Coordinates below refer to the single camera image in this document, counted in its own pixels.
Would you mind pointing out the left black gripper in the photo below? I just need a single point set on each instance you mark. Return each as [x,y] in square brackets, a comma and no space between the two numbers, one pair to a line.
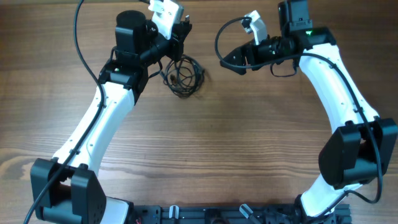
[177,40]

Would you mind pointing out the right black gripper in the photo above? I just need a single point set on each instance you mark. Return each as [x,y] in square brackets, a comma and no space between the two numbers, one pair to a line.
[249,55]

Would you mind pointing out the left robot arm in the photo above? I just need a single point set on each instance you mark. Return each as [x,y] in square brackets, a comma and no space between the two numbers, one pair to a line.
[66,188]

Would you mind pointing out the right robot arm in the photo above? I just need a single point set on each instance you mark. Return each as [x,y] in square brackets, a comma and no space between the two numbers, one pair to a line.
[361,143]

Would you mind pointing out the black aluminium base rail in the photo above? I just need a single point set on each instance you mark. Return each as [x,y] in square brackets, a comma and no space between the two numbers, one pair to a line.
[276,213]

